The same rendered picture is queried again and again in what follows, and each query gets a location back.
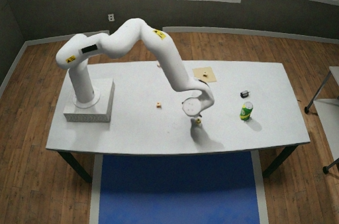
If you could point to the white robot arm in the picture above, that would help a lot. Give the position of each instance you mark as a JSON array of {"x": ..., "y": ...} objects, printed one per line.
[{"x": 119, "y": 44}]

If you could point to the green and yellow drink can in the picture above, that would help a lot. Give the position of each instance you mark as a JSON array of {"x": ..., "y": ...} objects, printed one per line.
[{"x": 246, "y": 111}]

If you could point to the tan square mat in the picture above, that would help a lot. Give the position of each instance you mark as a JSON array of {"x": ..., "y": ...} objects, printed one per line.
[{"x": 198, "y": 73}]

